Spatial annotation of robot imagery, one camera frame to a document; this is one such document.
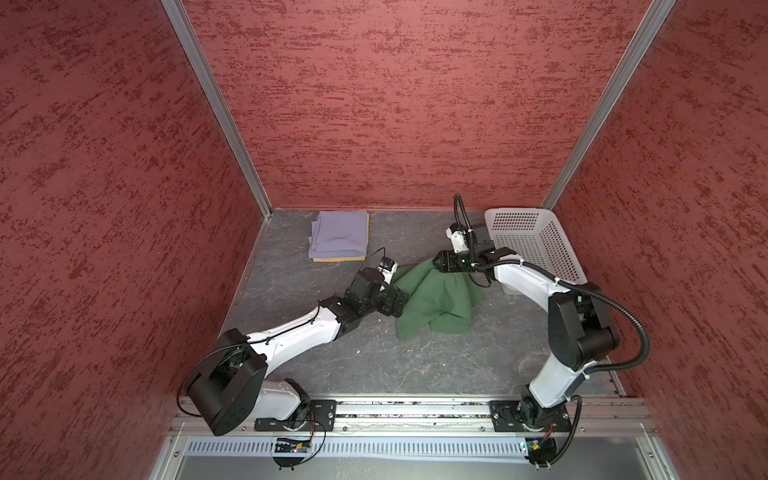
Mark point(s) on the corner aluminium post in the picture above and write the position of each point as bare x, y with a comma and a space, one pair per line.
647, 30
188, 39

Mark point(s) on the right small circuit board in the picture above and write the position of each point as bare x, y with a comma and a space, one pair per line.
538, 450

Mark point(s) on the left corner aluminium post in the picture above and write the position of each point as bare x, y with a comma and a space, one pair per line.
188, 39

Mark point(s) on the right corner aluminium post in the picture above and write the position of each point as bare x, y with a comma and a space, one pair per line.
647, 30

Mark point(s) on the lavender skirt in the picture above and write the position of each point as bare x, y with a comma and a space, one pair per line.
339, 234

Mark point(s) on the small circuit board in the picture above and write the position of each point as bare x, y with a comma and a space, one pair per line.
293, 446
538, 450

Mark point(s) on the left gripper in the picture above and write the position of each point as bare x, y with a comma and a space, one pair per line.
389, 301

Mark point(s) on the aluminium front rail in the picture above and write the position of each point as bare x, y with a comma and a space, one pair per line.
360, 415

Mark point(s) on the white plastic basket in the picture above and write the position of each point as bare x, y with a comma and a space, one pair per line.
537, 236

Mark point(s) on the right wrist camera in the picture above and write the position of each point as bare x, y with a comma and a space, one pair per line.
457, 236

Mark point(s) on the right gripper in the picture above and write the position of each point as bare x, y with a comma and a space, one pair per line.
447, 262

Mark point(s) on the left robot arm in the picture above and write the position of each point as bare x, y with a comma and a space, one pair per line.
230, 384

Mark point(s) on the green skirt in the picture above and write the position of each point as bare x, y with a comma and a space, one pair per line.
443, 302

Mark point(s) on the yellow skirt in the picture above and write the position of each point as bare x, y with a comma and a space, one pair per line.
339, 259

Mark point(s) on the left small circuit board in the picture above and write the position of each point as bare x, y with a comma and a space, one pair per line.
293, 446

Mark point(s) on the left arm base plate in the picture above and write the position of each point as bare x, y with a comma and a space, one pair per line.
324, 414

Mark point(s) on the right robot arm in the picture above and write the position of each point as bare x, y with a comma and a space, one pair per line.
580, 331

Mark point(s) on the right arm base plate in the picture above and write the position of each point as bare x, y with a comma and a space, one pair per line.
507, 415

